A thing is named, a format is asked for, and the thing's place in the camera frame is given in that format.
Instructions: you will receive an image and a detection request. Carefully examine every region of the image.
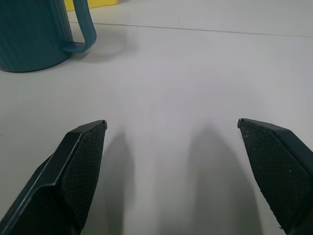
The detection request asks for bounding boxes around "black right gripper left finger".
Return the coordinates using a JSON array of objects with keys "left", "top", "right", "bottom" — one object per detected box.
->
[{"left": 0, "top": 119, "right": 108, "bottom": 235}]

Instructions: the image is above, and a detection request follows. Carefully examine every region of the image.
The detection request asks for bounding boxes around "teal ribbed mug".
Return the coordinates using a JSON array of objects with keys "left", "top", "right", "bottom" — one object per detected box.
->
[{"left": 0, "top": 0, "right": 97, "bottom": 73}]

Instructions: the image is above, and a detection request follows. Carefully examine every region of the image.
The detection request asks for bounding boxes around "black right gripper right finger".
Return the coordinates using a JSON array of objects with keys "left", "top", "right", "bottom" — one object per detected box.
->
[{"left": 237, "top": 118, "right": 313, "bottom": 235}]

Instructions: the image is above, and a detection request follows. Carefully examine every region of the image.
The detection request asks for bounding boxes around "yellow block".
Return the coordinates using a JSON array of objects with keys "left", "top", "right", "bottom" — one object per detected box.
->
[{"left": 64, "top": 0, "right": 119, "bottom": 12}]

